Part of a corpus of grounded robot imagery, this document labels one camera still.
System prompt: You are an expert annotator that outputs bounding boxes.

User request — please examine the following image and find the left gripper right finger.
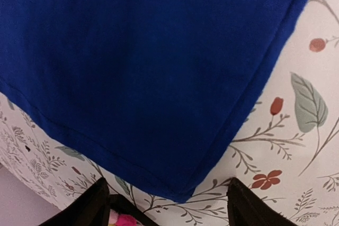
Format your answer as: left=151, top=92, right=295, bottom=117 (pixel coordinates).
left=227, top=177, right=296, bottom=226

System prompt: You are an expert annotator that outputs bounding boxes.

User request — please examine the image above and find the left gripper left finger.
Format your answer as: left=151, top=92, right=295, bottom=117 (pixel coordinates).
left=44, top=177, right=110, bottom=226

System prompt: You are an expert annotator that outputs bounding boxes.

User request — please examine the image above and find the blue printed t-shirt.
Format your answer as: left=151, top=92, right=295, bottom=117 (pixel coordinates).
left=1, top=0, right=307, bottom=203

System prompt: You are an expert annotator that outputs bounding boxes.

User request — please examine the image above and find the pink flower brooch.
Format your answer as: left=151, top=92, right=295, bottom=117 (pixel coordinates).
left=108, top=210, right=137, bottom=226

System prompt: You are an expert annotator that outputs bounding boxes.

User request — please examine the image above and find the black brooch box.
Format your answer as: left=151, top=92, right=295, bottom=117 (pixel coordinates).
left=110, top=194, right=158, bottom=226

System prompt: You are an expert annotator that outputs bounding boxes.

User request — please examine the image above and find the floral table cloth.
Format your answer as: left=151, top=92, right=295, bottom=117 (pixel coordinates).
left=1, top=0, right=338, bottom=225

